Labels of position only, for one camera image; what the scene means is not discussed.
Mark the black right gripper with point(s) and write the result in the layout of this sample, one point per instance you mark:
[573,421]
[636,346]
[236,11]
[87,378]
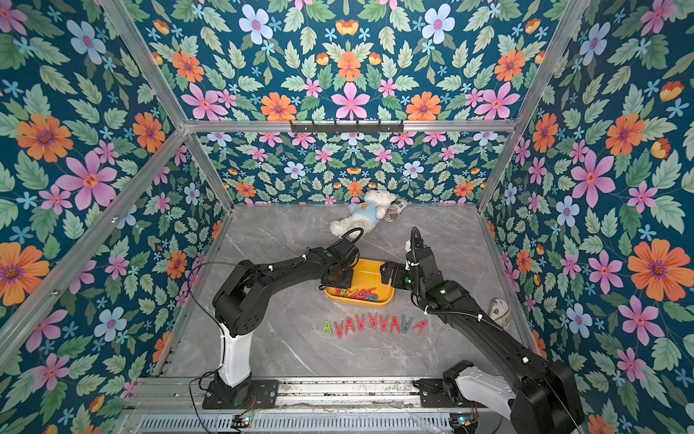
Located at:
[392,271]

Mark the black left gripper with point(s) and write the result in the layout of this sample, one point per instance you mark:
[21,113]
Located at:
[347,284]

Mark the yellow plastic storage box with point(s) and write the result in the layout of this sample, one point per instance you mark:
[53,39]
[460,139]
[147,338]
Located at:
[367,290]

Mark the red clothespin placed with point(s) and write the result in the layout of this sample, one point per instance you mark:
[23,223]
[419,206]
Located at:
[374,320]
[384,322]
[395,326]
[349,328]
[420,327]
[339,329]
[360,320]

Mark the teal clothespin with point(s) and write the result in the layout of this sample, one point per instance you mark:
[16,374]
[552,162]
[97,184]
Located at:
[406,324]

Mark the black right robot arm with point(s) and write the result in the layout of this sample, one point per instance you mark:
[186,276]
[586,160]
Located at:
[515,363]

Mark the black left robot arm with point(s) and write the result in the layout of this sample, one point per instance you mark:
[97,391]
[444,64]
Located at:
[241,303]

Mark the white plush teddy bear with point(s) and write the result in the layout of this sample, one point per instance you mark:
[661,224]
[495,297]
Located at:
[367,214]

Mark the flag print pouch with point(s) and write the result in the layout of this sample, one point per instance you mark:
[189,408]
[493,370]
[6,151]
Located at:
[500,312]

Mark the white vent grille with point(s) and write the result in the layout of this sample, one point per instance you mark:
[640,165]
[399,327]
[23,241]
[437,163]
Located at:
[397,422]

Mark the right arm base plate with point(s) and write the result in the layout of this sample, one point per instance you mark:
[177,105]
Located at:
[433,394]

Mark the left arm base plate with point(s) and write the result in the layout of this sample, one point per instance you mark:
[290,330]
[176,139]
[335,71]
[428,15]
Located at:
[256,394]

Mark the black hook rail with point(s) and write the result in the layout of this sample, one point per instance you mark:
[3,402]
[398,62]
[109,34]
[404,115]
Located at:
[339,127]

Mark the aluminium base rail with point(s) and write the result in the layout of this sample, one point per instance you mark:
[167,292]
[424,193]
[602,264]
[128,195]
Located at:
[356,393]

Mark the aluminium corner post right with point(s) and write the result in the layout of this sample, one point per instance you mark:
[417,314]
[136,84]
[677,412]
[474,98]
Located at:
[568,24]

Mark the aluminium corner post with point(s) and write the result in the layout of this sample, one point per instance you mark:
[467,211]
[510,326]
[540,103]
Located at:
[568,24]
[125,26]

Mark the aluminium corner post left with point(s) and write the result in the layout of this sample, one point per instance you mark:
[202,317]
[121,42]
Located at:
[125,26]

